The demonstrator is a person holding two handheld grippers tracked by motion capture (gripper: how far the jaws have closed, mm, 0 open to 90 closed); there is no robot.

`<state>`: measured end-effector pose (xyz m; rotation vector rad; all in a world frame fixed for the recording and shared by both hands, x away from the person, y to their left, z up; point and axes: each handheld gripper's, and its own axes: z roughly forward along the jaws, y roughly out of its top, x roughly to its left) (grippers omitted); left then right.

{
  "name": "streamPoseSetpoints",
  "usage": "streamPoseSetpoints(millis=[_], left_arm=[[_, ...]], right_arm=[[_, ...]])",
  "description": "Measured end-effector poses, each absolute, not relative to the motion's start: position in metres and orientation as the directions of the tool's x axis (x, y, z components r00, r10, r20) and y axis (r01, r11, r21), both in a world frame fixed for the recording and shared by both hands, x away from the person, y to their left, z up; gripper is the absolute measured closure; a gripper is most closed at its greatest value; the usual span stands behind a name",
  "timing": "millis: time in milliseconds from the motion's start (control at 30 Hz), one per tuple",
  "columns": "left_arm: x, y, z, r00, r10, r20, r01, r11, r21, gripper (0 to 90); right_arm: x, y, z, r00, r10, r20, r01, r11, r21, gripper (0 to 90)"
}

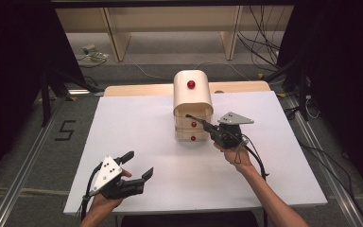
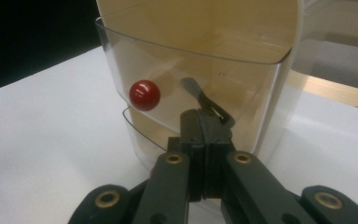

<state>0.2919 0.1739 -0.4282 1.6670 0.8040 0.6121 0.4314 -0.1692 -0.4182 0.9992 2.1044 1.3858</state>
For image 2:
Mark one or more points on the white board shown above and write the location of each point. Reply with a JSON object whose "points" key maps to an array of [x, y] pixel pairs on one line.
{"points": [[43, 140]]}

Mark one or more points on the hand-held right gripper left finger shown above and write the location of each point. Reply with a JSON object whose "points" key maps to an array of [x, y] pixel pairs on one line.
{"points": [[192, 137]]}

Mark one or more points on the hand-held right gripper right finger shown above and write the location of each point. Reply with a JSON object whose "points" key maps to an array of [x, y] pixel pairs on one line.
{"points": [[214, 140]]}

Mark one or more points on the cream arched drawer cabinet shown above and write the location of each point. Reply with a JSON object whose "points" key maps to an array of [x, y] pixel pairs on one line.
{"points": [[292, 93]]}

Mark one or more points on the black stick tool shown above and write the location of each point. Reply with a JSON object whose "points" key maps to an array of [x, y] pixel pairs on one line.
{"points": [[190, 85]]}

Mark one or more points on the light wooden table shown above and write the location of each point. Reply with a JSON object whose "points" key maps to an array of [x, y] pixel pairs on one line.
{"points": [[338, 91]]}

